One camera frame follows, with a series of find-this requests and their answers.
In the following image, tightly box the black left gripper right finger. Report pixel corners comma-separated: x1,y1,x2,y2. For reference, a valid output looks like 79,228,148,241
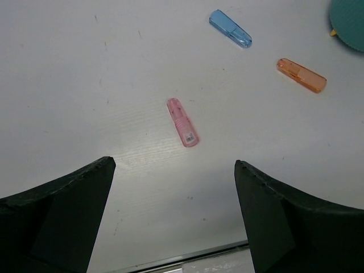
234,160,363,272

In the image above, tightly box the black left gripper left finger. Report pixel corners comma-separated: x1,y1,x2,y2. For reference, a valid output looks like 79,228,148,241
1,156,116,272

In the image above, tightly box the pink translucent case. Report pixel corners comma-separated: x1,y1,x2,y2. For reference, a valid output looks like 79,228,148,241
167,98,199,147

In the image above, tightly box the orange translucent case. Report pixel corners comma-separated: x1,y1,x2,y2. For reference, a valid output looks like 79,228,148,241
276,58,327,93

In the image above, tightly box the teal round desk organizer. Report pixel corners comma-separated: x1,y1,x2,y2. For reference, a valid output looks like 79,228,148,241
329,0,363,52

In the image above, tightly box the blue translucent case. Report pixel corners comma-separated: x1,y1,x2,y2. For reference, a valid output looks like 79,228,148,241
209,10,253,48

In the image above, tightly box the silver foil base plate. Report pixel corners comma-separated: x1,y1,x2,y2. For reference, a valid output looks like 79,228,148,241
182,250,255,273

